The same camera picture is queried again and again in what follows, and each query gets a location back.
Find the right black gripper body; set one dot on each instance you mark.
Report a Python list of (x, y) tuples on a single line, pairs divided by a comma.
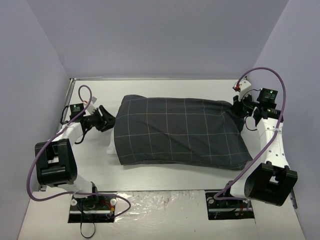
[(238, 108)]

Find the white pillow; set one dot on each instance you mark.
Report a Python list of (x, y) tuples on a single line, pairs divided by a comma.
[(111, 149)]

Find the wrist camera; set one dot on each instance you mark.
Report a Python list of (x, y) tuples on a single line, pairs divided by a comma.
[(243, 88), (93, 103)]

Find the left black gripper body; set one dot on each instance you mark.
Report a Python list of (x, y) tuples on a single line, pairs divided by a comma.
[(102, 118)]

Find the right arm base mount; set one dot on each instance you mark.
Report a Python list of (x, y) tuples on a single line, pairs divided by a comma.
[(220, 210)]

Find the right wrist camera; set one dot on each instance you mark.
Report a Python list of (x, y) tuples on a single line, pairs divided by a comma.
[(243, 88)]

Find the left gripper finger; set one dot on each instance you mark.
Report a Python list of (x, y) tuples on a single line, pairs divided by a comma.
[(106, 116), (108, 124)]

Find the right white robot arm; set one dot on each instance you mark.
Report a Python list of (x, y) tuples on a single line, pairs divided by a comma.
[(269, 179)]

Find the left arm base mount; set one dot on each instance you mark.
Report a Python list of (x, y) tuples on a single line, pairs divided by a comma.
[(91, 209)]

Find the dark grey checked pillowcase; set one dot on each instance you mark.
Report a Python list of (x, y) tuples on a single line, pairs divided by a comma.
[(189, 131)]

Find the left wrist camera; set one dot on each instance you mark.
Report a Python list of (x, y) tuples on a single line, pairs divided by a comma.
[(93, 103)]

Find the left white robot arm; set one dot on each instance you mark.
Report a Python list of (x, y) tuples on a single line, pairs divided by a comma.
[(56, 164)]

